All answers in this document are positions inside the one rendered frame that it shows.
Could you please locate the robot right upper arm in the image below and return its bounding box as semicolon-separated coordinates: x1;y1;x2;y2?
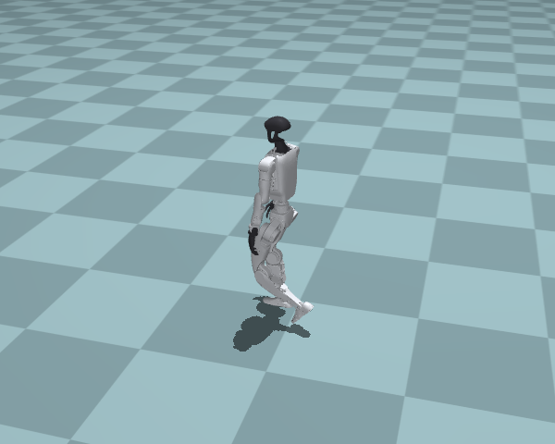
288;143;300;160

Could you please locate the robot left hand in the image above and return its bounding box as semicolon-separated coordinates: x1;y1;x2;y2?
248;228;259;255

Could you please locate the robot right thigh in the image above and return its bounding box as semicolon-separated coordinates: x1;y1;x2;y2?
266;208;298;265

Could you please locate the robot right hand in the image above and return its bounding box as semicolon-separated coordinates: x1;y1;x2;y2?
265;200;274;219

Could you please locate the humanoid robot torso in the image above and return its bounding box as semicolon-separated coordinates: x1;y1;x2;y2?
265;143;297;231

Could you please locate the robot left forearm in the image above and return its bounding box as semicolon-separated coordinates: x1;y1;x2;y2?
249;193;265;233

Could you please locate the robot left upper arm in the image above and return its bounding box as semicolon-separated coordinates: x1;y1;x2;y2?
257;156;276;204

